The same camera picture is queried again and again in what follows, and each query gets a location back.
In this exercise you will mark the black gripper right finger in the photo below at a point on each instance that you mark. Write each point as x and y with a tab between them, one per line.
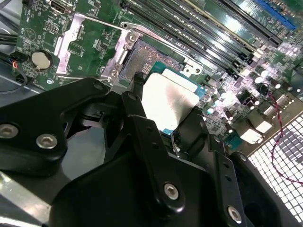
225	170

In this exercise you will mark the silver topped CPU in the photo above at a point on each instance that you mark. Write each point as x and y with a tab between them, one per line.
165	101

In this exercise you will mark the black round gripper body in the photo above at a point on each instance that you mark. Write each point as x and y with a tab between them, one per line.
106	194

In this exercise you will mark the metal socket cover frame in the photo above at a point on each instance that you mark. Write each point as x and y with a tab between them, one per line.
63	56

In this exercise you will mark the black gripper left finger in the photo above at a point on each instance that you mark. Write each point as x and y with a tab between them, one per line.
28	132

